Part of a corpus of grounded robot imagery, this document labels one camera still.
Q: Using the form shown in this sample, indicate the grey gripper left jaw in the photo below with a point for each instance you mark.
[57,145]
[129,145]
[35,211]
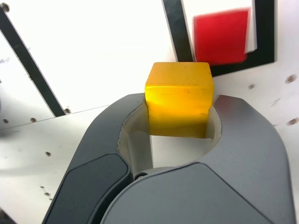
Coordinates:
[98,163]

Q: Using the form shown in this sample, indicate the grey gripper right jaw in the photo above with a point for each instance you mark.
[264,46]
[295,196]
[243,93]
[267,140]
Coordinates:
[222,186]

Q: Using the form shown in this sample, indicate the yellow cube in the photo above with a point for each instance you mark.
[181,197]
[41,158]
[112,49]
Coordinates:
[177,102]

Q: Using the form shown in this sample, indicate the red cube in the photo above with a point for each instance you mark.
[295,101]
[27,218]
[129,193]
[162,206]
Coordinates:
[219,37]

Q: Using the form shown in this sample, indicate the black tape square outline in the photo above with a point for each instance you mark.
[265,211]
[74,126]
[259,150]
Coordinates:
[177,28]

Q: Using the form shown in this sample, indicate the black tape strip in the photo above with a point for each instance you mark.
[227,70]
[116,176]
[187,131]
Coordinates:
[32,63]

